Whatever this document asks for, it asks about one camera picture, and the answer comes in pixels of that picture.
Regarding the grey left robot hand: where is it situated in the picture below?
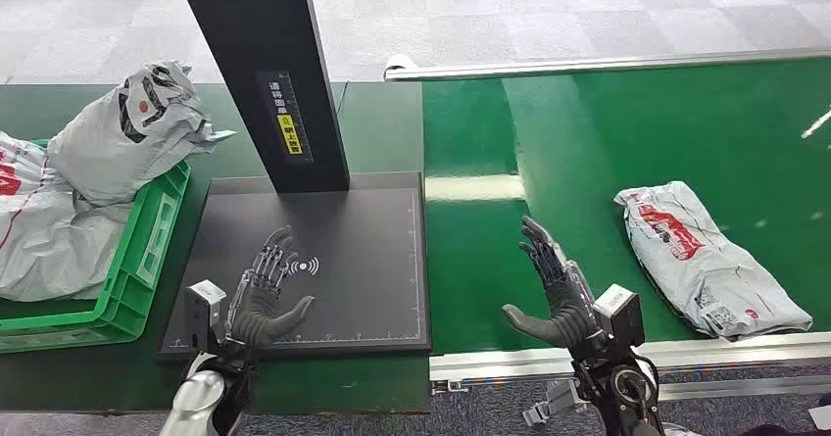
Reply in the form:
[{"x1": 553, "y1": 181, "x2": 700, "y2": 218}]
[{"x1": 225, "y1": 224, "x2": 317, "y2": 351}]

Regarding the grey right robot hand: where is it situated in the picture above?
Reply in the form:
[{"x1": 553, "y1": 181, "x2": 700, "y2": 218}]
[{"x1": 501, "y1": 216, "x2": 603, "y2": 350}]

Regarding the grey mailer package red print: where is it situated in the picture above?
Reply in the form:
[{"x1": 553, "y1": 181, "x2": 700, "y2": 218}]
[{"x1": 613, "y1": 180, "x2": 814, "y2": 343}]

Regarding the green conveyor belt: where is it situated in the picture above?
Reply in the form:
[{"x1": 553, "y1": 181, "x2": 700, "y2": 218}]
[{"x1": 421, "y1": 56, "x2": 831, "y2": 357}]

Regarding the grey mailer package black print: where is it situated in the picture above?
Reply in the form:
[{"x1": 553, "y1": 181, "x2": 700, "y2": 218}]
[{"x1": 46, "y1": 61, "x2": 237, "y2": 208}]

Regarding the large grey mailer package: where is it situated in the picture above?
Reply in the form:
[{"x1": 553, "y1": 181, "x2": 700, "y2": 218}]
[{"x1": 0, "y1": 130, "x2": 135, "y2": 304}]

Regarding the green plastic crate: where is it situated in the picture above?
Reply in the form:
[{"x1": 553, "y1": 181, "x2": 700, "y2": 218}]
[{"x1": 0, "y1": 137, "x2": 192, "y2": 356}]

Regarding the black scanner column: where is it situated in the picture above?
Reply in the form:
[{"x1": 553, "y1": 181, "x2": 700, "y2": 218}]
[{"x1": 171, "y1": 0, "x2": 352, "y2": 195}]

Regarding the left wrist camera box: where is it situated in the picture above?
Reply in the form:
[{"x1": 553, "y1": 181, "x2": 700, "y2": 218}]
[{"x1": 183, "y1": 280, "x2": 227, "y2": 355}]

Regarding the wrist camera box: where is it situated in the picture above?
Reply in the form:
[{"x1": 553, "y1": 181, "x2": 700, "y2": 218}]
[
  {"x1": 183, "y1": 280, "x2": 227, "y2": 355},
  {"x1": 593, "y1": 283, "x2": 647, "y2": 350}
]

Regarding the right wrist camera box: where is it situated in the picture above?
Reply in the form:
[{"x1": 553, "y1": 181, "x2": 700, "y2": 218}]
[{"x1": 593, "y1": 283, "x2": 647, "y2": 350}]

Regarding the grey metal conveyor bracket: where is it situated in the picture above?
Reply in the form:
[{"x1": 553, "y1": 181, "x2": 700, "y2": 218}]
[{"x1": 521, "y1": 379, "x2": 586, "y2": 428}]

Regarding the black scanner base plate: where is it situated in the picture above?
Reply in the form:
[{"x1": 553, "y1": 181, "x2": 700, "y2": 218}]
[{"x1": 159, "y1": 171, "x2": 433, "y2": 363}]

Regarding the wide aluminium conveyor rail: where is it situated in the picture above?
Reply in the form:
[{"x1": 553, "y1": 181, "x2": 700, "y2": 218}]
[{"x1": 428, "y1": 331, "x2": 831, "y2": 384}]

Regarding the thin aluminium conveyor rail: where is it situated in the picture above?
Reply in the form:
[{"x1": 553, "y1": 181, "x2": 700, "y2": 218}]
[{"x1": 382, "y1": 46, "x2": 831, "y2": 83}]

